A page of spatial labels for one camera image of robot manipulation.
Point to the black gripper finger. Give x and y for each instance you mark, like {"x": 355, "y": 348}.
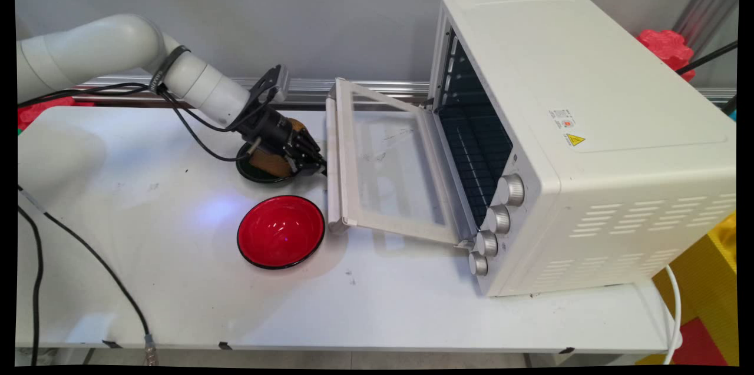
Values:
{"x": 306, "y": 170}
{"x": 307, "y": 145}

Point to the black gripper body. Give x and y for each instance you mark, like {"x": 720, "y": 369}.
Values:
{"x": 268, "y": 126}

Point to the brown toast bread slice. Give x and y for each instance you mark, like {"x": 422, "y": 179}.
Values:
{"x": 268, "y": 164}

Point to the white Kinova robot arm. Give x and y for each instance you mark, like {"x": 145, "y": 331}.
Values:
{"x": 88, "y": 51}

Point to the dark green bowl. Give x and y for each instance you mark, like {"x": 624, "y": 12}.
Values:
{"x": 252, "y": 173}

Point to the red bowl with black rim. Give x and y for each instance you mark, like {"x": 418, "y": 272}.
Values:
{"x": 281, "y": 232}

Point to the black tape piece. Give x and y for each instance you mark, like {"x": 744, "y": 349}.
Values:
{"x": 224, "y": 345}
{"x": 566, "y": 350}
{"x": 111, "y": 344}

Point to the silver oven knob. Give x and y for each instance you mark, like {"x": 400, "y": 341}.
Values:
{"x": 498, "y": 219}
{"x": 486, "y": 243}
{"x": 511, "y": 189}
{"x": 478, "y": 264}

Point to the white label sticker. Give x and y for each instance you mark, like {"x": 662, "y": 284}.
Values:
{"x": 562, "y": 118}

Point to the yellow triangle warning sticker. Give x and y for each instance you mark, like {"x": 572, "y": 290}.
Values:
{"x": 575, "y": 140}

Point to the white toaster oven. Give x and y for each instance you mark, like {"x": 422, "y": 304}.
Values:
{"x": 589, "y": 69}

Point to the red knobbly plastic block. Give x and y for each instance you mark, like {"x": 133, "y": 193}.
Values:
{"x": 665, "y": 48}

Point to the black rod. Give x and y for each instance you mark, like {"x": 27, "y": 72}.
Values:
{"x": 707, "y": 57}

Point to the yellow plastic block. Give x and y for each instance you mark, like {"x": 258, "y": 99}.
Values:
{"x": 716, "y": 281}

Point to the red floor mat piece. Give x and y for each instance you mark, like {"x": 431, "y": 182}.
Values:
{"x": 701, "y": 342}

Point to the glass oven door white frame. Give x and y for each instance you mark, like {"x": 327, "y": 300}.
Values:
{"x": 347, "y": 145}

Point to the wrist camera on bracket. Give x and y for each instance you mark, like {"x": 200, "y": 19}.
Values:
{"x": 277, "y": 78}

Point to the aluminium profile rail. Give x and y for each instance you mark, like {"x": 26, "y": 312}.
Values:
{"x": 365, "y": 88}

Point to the aluminium profile post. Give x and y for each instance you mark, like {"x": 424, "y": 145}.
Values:
{"x": 710, "y": 1}

